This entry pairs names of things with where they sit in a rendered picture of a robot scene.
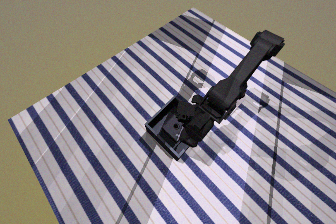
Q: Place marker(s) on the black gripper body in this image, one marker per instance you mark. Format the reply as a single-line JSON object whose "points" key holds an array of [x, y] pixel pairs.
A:
{"points": [[184, 137]]}

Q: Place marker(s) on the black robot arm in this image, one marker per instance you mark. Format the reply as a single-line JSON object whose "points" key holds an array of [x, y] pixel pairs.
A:
{"points": [[224, 95]]}

